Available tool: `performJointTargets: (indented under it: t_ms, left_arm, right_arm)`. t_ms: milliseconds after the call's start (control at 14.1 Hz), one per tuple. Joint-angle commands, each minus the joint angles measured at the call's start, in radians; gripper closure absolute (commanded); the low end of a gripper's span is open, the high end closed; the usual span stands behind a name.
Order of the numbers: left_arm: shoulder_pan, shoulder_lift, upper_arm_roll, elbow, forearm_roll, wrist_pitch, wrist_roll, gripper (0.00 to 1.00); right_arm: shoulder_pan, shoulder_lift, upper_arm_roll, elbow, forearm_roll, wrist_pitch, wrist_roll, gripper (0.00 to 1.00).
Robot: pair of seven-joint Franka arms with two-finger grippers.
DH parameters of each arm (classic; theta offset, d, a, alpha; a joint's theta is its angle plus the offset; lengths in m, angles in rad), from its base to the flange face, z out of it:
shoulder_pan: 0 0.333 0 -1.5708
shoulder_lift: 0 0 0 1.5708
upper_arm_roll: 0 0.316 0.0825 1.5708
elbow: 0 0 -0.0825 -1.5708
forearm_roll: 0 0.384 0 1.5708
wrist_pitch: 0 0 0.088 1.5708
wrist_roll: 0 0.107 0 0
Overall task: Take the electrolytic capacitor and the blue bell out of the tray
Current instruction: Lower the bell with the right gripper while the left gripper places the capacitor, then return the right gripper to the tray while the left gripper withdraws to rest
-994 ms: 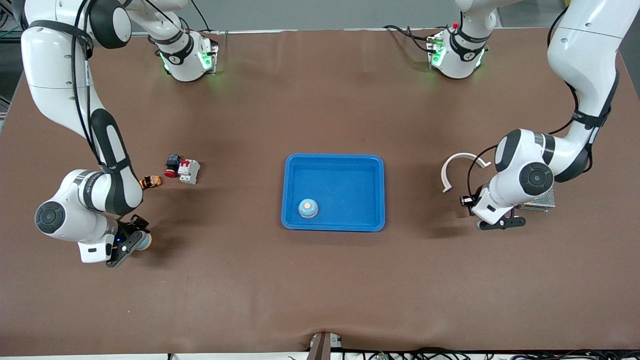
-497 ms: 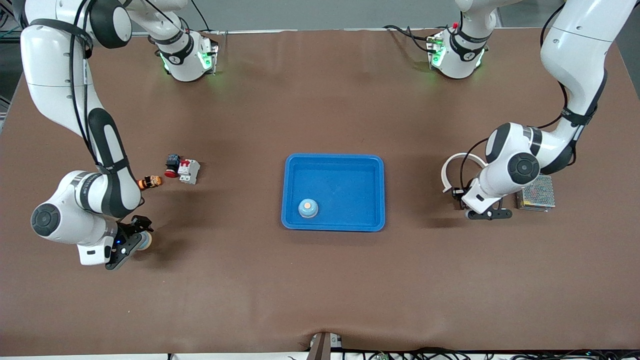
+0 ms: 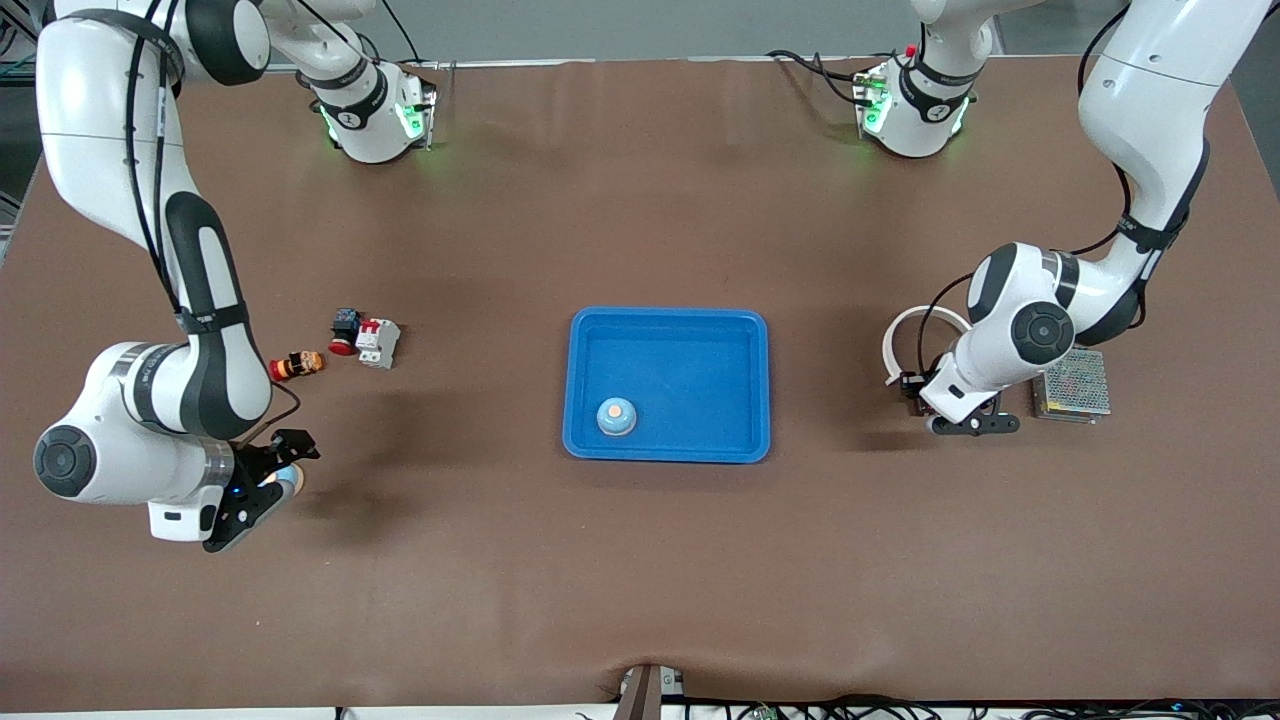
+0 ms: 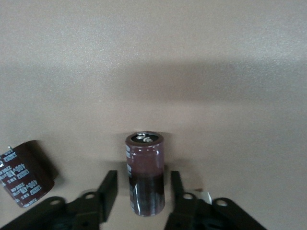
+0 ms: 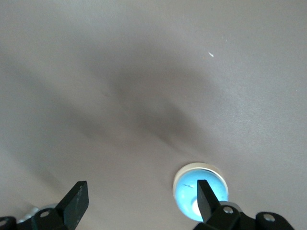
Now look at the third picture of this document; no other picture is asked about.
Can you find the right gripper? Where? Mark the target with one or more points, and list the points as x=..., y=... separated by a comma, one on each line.
x=262, y=459

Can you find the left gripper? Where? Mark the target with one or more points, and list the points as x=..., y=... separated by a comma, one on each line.
x=913, y=385

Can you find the blue call bell black marks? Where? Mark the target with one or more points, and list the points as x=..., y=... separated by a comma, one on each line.
x=288, y=484

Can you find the plain blue call bell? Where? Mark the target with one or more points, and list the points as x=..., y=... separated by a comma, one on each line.
x=616, y=417

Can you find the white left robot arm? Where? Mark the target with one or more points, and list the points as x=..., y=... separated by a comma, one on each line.
x=1150, y=100

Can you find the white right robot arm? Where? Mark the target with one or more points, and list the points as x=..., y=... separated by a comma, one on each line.
x=100, y=120

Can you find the orange black striped pushbutton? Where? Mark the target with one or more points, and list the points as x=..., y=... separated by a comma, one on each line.
x=298, y=366

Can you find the red mushroom emergency stop button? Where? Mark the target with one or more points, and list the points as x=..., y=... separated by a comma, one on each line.
x=345, y=325

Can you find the white red circuit breaker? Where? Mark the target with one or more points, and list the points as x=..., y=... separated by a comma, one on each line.
x=378, y=343

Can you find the perforated metal power supply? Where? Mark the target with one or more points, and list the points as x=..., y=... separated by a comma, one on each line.
x=1085, y=390

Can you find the blue plastic tray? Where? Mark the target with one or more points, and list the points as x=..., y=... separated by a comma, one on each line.
x=680, y=380

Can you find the white curved plastic bracket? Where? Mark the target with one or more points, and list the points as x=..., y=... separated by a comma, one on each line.
x=886, y=352

